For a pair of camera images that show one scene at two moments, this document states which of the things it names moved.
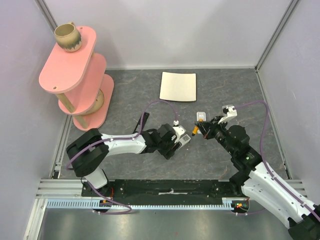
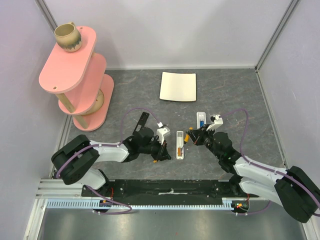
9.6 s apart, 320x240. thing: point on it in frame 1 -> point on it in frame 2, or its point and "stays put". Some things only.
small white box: (201, 115) stays put
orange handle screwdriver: (195, 129) -> (187, 136)
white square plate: (179, 87) stays put
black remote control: (138, 127) stays put
